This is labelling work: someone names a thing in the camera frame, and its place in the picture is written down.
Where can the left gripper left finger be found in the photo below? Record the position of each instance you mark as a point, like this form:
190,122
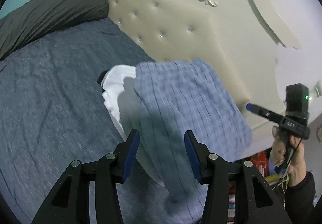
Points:
125,156

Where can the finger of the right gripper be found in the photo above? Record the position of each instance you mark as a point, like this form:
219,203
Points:
265,113

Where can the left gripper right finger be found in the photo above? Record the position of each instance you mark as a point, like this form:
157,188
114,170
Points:
197,154

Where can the light blue plaid shorts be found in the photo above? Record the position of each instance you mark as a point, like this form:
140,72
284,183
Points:
172,98

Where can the white garment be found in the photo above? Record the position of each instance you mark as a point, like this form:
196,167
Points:
113,85

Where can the person's right hand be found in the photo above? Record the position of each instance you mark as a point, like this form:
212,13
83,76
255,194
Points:
297,168

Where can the black right sleeve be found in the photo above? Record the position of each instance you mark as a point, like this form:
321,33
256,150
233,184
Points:
299,199

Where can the dark blue bed cover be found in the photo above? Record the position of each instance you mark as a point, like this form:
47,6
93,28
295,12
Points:
52,109

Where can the cream tufted headboard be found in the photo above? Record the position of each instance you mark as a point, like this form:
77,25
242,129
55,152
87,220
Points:
257,47

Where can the grey rolled duvet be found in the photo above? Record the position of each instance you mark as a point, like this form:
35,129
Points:
37,18

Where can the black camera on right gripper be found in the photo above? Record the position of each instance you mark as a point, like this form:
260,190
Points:
297,100

